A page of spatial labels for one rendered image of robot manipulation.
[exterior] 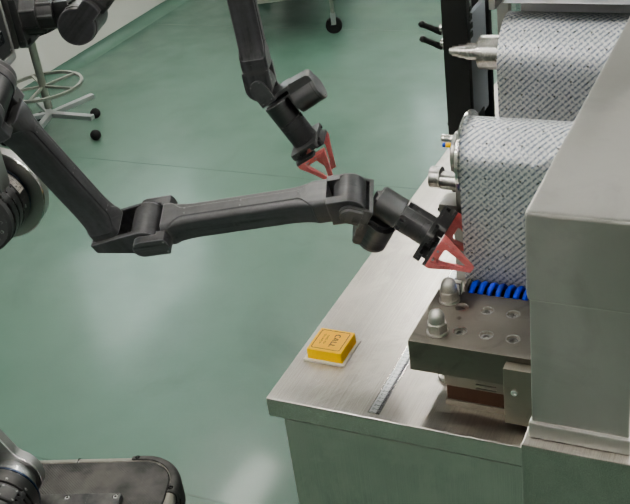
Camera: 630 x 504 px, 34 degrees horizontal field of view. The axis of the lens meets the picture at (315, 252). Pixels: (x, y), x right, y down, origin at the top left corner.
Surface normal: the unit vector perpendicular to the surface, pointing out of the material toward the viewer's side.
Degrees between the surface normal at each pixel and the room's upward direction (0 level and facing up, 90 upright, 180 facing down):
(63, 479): 0
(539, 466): 90
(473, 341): 0
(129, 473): 0
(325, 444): 90
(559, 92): 92
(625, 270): 90
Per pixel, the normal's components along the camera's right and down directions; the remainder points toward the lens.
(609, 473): -0.41, 0.51
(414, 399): -0.12, -0.86
